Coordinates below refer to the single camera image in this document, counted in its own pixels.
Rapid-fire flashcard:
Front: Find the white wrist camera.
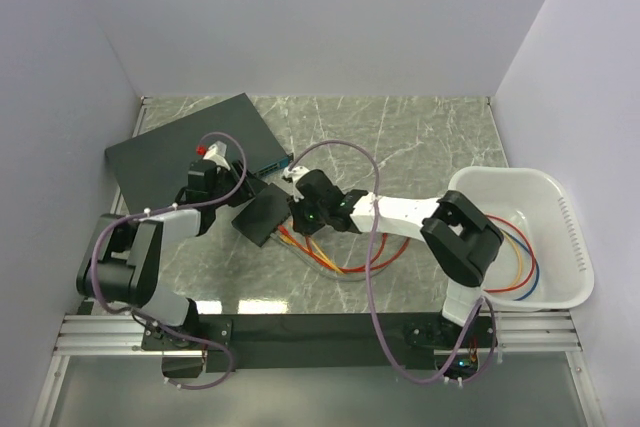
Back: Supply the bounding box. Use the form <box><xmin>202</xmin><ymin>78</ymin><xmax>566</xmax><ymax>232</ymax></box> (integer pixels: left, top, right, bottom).
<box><xmin>196</xmin><ymin>141</ymin><xmax>227</xmax><ymax>160</ymax></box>
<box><xmin>282</xmin><ymin>166</ymin><xmax>309</xmax><ymax>185</ymax></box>

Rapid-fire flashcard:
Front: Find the yellow ethernet cable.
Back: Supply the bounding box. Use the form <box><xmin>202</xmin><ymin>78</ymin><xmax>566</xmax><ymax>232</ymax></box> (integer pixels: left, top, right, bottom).
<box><xmin>284</xmin><ymin>219</ymin><xmax>346</xmax><ymax>276</ymax></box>

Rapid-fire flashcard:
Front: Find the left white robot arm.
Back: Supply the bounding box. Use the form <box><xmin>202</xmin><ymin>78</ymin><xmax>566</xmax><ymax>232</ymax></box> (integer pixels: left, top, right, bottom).
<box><xmin>75</xmin><ymin>160</ymin><xmax>267</xmax><ymax>349</ymax></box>

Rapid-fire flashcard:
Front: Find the red ethernet cable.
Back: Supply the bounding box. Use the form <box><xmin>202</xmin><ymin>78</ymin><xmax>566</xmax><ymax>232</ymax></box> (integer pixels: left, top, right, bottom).
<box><xmin>277</xmin><ymin>226</ymin><xmax>411</xmax><ymax>273</ymax></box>

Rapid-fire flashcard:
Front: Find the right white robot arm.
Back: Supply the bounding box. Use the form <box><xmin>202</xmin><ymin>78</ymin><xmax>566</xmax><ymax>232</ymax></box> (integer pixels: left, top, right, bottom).
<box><xmin>283</xmin><ymin>167</ymin><xmax>504</xmax><ymax>346</ymax></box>

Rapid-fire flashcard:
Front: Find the large black network switch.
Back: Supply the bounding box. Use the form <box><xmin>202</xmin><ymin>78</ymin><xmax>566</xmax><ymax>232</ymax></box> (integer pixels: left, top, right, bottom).
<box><xmin>105</xmin><ymin>93</ymin><xmax>292</xmax><ymax>213</ymax></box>

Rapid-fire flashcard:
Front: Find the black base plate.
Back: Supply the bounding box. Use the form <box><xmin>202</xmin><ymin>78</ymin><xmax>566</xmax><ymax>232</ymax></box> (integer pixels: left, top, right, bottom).
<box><xmin>139</xmin><ymin>313</ymin><xmax>501</xmax><ymax>374</ymax></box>

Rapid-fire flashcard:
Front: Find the red cable in bin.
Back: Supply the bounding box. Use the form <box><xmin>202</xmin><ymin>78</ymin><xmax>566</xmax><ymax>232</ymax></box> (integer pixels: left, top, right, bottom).
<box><xmin>482</xmin><ymin>215</ymin><xmax>539</xmax><ymax>294</ymax></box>

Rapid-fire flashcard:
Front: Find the white plastic bin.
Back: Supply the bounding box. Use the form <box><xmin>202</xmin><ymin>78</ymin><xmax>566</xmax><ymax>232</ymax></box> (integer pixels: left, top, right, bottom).
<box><xmin>449</xmin><ymin>166</ymin><xmax>594</xmax><ymax>311</ymax></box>

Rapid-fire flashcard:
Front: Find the small black box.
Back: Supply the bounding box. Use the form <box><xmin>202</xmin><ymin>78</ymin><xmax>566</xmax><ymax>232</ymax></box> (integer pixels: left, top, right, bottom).
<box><xmin>231</xmin><ymin>183</ymin><xmax>290</xmax><ymax>247</ymax></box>

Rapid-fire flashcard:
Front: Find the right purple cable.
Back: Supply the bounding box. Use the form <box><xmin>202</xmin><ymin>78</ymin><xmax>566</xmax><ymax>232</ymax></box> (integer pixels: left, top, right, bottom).
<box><xmin>287</xmin><ymin>140</ymin><xmax>499</xmax><ymax>391</ymax></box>

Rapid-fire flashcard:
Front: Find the blue cable in bin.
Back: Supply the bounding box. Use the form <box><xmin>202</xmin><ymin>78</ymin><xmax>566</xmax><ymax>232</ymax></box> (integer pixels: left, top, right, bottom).
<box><xmin>499</xmin><ymin>229</ymin><xmax>542</xmax><ymax>302</ymax></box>

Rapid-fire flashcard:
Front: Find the aluminium frame rail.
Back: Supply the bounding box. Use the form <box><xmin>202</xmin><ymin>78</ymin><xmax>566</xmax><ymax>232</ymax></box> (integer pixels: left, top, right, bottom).
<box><xmin>54</xmin><ymin>311</ymin><xmax>582</xmax><ymax>357</ymax></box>

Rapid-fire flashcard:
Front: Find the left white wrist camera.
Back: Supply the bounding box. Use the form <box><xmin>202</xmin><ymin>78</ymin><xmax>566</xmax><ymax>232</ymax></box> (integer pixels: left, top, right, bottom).
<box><xmin>196</xmin><ymin>141</ymin><xmax>227</xmax><ymax>160</ymax></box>

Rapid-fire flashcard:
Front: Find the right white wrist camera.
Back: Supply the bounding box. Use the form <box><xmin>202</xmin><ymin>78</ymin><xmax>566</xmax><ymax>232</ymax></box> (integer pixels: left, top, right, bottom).
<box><xmin>282</xmin><ymin>166</ymin><xmax>309</xmax><ymax>185</ymax></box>

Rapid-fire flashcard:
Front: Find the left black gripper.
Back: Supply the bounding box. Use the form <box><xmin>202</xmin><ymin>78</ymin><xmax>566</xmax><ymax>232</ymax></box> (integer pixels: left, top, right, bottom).
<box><xmin>210</xmin><ymin>159</ymin><xmax>268</xmax><ymax>208</ymax></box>

